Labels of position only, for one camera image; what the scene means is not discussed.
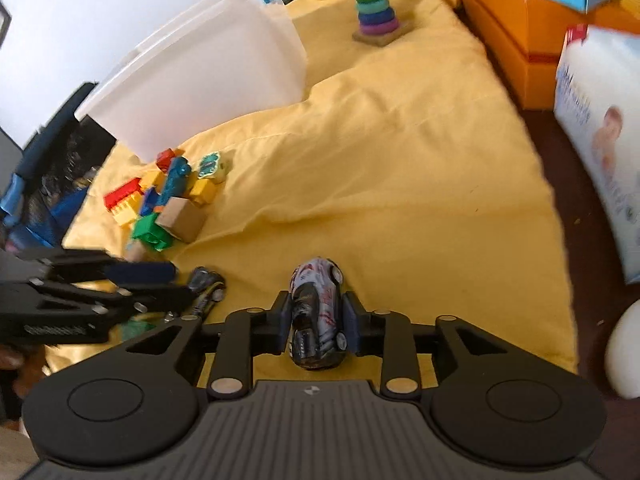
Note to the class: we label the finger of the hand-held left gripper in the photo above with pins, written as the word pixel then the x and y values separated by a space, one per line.
pixel 145 272
pixel 160 300

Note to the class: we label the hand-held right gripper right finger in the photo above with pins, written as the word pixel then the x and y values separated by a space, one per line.
pixel 350 327

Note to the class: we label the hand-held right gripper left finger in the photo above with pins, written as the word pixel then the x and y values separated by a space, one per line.
pixel 284 325

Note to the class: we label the grey toy car red marks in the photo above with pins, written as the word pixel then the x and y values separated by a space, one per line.
pixel 317 305

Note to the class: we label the plain green toy brick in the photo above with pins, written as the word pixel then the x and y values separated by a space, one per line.
pixel 150 232

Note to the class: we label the dark striped toy car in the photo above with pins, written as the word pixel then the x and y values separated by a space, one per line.
pixel 205 285

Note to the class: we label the white plastic storage bin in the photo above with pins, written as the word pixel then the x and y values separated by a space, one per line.
pixel 200 75

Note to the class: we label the wooden block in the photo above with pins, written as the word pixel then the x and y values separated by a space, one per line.
pixel 136 251
pixel 180 219

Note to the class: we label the green patterned toy brick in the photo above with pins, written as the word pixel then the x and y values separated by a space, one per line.
pixel 136 330

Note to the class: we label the large yellow toy brick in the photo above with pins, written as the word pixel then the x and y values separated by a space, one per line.
pixel 126 212

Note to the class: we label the blue arch toy brick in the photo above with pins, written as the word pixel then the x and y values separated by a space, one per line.
pixel 149 204

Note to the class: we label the long red toy brick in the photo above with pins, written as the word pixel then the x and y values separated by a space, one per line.
pixel 121 192

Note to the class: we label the square yellow toy brick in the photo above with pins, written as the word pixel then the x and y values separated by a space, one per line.
pixel 151 181

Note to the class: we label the yellow printed toy brick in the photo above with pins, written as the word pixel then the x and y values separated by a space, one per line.
pixel 202 191

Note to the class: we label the blue printed toy brick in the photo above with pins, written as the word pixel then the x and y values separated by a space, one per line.
pixel 176 177

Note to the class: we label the red toy cube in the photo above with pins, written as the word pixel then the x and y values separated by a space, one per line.
pixel 166 159

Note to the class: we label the frog picture tile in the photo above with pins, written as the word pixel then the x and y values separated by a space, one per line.
pixel 209 166

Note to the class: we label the dark storage bin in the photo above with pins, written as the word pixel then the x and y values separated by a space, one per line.
pixel 55 160

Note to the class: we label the yellow blanket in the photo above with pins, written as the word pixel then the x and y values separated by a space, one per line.
pixel 400 185

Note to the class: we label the white round object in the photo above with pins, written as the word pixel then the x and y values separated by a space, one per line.
pixel 625 355

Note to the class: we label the white wipes pack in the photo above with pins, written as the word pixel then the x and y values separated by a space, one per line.
pixel 600 135

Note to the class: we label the orange cardboard box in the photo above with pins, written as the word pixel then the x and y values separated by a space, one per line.
pixel 520 35

